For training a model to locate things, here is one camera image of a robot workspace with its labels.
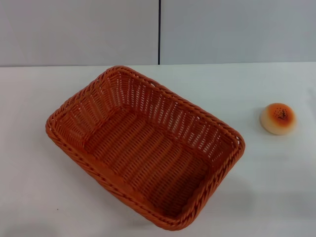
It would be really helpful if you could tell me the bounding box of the orange woven plastic basket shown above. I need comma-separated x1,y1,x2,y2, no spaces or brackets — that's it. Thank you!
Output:
45,65,246,232

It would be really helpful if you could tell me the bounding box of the round toasted bread bun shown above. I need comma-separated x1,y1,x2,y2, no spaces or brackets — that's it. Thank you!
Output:
259,102,296,136

